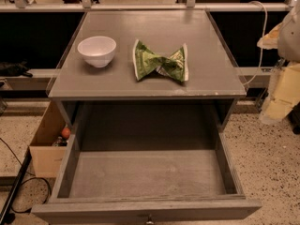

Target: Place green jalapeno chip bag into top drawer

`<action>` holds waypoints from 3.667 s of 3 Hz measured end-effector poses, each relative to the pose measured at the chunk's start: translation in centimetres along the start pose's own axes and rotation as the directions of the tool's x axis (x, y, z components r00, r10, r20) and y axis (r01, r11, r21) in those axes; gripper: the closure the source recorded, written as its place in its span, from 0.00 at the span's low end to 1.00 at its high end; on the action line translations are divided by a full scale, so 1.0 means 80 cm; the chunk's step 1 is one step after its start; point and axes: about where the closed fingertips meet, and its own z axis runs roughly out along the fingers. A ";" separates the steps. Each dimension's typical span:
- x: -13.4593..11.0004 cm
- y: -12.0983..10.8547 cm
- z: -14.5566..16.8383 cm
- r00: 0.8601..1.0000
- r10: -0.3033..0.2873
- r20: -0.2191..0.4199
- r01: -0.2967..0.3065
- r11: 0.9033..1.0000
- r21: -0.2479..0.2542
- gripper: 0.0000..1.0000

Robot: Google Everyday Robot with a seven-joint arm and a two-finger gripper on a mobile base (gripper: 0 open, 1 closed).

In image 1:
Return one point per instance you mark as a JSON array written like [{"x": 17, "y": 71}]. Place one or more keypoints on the green jalapeno chip bag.
[{"x": 145, "y": 62}]

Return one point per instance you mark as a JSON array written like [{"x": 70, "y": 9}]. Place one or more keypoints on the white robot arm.
[{"x": 285, "y": 37}]

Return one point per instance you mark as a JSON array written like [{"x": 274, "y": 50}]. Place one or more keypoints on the open grey top drawer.
[{"x": 126, "y": 161}]

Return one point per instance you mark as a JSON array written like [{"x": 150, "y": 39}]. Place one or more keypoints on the grey wooden cabinet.
[{"x": 147, "y": 80}]

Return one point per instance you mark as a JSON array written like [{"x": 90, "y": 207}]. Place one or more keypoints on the white bowl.
[{"x": 97, "y": 51}]

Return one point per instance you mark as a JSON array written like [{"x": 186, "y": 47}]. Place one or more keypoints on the orange ball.
[{"x": 65, "y": 133}]

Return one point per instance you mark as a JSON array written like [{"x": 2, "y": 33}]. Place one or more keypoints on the cardboard box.
[{"x": 48, "y": 146}]

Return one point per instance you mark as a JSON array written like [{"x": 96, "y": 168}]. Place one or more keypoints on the black object on ledge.
[{"x": 8, "y": 69}]

